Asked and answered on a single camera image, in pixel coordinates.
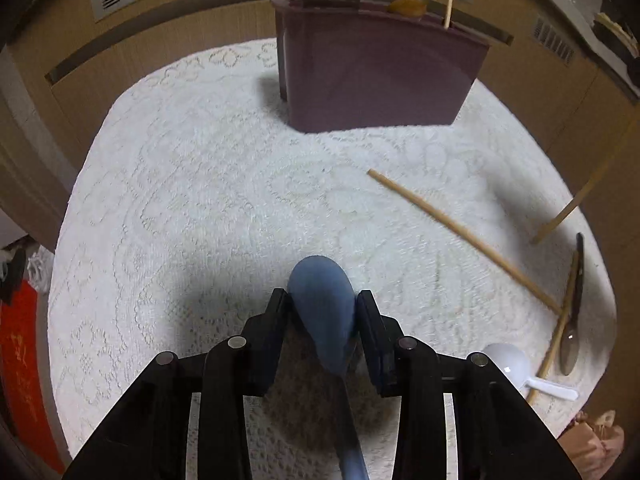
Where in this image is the blue plastic spoon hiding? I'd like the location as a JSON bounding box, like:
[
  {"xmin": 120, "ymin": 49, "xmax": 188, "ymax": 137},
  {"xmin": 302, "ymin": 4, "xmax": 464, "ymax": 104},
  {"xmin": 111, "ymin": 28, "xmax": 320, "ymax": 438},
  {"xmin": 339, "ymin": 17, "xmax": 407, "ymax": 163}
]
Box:
[{"xmin": 288, "ymin": 256, "xmax": 369, "ymax": 479}]

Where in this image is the white plastic spoon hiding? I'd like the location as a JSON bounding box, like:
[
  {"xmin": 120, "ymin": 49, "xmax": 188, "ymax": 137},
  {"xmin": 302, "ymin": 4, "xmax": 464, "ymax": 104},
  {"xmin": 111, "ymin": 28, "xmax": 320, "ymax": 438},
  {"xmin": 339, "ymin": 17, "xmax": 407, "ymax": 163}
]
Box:
[{"xmin": 483, "ymin": 342, "xmax": 578, "ymax": 401}]

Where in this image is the wooden chopstick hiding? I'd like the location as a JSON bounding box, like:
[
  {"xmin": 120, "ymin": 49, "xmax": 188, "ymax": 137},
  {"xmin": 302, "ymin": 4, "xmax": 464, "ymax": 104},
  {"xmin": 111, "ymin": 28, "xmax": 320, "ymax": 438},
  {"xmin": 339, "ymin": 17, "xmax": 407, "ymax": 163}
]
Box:
[
  {"xmin": 367, "ymin": 169, "xmax": 562, "ymax": 315},
  {"xmin": 534, "ymin": 250, "xmax": 579, "ymax": 379},
  {"xmin": 442, "ymin": 0, "xmax": 454, "ymax": 29},
  {"xmin": 532, "ymin": 117, "xmax": 639, "ymax": 245}
]

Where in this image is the dark metal spoon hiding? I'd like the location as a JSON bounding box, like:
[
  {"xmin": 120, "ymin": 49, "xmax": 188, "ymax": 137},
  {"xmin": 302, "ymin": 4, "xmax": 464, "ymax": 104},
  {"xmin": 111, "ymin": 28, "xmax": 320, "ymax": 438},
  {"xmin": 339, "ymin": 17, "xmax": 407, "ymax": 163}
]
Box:
[{"xmin": 560, "ymin": 232, "xmax": 585, "ymax": 376}]

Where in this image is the wooden spoon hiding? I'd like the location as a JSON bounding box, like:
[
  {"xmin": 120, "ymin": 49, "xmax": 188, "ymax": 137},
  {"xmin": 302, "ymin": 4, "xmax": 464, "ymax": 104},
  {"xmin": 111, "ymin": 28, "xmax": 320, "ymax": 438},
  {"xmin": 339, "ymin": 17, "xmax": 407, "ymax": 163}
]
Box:
[{"xmin": 387, "ymin": 0, "xmax": 427, "ymax": 18}]

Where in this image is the person's hand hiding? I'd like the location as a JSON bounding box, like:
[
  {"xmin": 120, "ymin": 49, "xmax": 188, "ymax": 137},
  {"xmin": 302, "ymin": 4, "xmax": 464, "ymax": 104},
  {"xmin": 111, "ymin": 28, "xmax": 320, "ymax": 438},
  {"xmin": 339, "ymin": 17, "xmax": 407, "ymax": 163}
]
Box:
[{"xmin": 558, "ymin": 410, "xmax": 625, "ymax": 480}]

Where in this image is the white lace table mat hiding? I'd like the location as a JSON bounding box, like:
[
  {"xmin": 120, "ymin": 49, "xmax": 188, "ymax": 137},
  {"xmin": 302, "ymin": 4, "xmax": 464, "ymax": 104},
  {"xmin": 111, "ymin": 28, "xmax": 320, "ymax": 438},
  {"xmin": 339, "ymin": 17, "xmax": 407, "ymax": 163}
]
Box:
[{"xmin": 48, "ymin": 40, "xmax": 615, "ymax": 479}]

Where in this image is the purple plastic utensil holder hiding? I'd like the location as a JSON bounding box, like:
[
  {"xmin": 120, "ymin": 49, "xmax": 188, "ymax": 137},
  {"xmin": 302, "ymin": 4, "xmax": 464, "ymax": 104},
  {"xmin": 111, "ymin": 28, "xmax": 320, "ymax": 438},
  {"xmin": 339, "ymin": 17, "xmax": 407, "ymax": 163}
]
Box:
[{"xmin": 271, "ymin": 0, "xmax": 489, "ymax": 133}]

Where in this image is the small grey side grille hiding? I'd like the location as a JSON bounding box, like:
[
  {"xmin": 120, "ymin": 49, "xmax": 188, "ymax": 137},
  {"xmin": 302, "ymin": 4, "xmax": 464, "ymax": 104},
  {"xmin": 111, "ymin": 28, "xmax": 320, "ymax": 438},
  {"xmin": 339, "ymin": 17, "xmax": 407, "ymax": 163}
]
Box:
[{"xmin": 532, "ymin": 16, "xmax": 575, "ymax": 65}]

